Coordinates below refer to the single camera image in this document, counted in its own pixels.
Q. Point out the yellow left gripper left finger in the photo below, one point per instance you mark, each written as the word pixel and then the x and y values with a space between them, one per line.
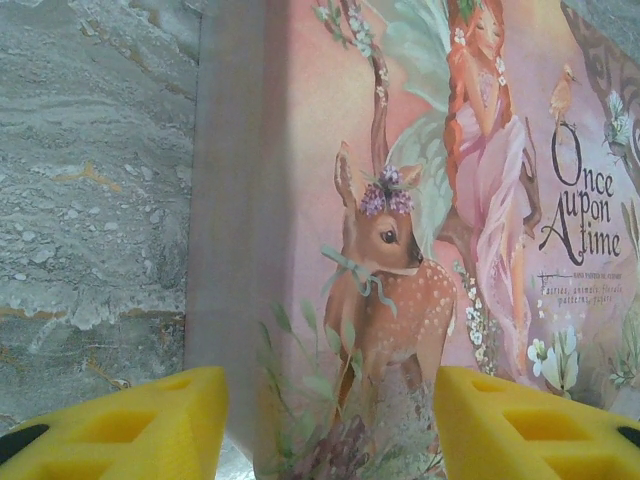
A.
pixel 150 435

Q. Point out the pink fairy-tale book box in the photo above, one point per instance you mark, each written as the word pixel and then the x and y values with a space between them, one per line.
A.
pixel 380 240

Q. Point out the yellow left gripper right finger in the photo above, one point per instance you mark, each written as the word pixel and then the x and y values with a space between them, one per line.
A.
pixel 525 440

